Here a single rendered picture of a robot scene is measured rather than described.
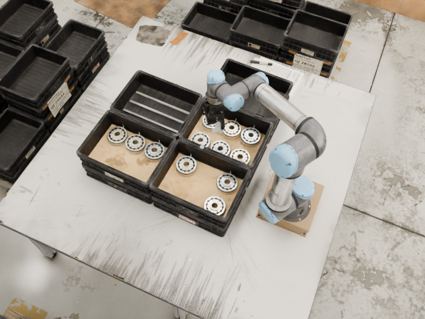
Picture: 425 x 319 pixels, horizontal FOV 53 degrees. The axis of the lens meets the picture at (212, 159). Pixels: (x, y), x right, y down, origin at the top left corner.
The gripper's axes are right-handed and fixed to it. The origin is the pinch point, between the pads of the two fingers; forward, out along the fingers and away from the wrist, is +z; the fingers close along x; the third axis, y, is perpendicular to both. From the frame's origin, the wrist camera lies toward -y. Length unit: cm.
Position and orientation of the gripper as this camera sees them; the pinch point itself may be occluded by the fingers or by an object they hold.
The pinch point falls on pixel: (219, 128)
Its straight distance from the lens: 207.1
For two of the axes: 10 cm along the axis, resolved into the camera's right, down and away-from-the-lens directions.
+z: 0.1, 6.0, 8.0
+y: -9.4, 2.8, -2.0
